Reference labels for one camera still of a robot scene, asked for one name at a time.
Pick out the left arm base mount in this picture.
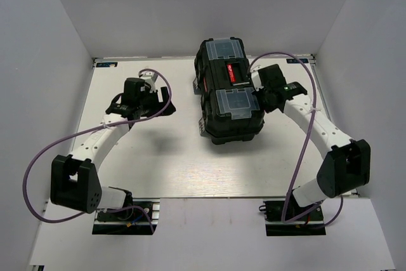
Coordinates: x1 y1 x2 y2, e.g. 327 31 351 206
92 199 160 236

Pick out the black plastic toolbox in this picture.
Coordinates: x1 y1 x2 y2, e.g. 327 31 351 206
193 37 264 145

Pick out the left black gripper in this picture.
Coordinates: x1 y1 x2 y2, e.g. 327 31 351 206
137 86 176 117

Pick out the blue label sticker left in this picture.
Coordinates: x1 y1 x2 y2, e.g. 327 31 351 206
96 62 118 68

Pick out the blue label sticker right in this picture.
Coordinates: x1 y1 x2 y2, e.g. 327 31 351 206
286 58 309 64

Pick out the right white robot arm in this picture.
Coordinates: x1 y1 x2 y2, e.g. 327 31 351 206
251 64 371 220

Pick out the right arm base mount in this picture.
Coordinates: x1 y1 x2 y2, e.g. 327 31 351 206
258 199 326 237

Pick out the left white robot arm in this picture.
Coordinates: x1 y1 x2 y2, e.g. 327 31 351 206
50 70 176 220

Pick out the blue label sticker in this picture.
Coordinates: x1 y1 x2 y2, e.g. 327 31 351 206
286 58 309 64
96 62 118 68

